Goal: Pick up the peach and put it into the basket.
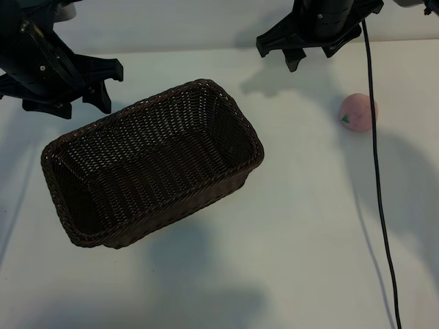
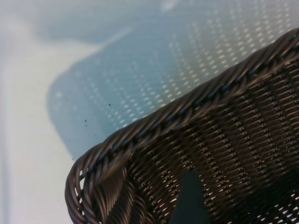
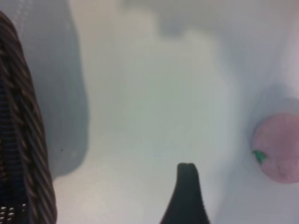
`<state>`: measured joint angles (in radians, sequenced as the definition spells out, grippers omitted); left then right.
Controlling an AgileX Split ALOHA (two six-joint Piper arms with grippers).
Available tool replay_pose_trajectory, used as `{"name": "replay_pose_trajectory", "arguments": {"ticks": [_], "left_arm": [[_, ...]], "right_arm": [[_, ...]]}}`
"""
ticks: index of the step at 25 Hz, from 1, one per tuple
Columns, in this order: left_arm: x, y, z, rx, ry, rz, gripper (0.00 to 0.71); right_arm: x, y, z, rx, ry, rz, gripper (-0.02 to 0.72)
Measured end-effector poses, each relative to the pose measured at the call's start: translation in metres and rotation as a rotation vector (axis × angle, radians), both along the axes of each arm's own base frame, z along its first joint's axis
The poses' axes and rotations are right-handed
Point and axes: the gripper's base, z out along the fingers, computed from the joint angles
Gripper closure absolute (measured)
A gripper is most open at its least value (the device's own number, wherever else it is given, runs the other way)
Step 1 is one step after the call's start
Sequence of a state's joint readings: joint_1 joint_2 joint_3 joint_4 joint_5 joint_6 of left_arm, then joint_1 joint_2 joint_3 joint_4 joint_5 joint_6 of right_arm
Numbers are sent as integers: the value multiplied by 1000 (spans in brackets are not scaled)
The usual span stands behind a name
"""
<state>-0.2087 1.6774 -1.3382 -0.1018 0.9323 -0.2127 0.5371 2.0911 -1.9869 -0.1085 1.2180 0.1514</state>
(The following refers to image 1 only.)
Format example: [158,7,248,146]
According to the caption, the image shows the black smooth hanging cable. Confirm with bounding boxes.
[360,19,403,329]

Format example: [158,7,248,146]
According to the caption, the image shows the black ribbed cable bundle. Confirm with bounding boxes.
[20,19,86,90]

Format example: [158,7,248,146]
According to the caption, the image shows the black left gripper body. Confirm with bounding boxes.
[0,15,124,103]

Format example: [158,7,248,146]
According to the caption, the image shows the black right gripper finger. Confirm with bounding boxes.
[322,26,363,58]
[284,46,307,73]

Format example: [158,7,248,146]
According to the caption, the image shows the dark brown wicker basket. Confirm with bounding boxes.
[40,77,265,250]

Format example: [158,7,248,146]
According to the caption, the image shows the pink peach with green leaf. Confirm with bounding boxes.
[338,92,379,133]

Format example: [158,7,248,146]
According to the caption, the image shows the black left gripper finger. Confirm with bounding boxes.
[21,98,73,120]
[81,80,112,114]

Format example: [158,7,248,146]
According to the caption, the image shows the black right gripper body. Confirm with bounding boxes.
[256,0,384,58]

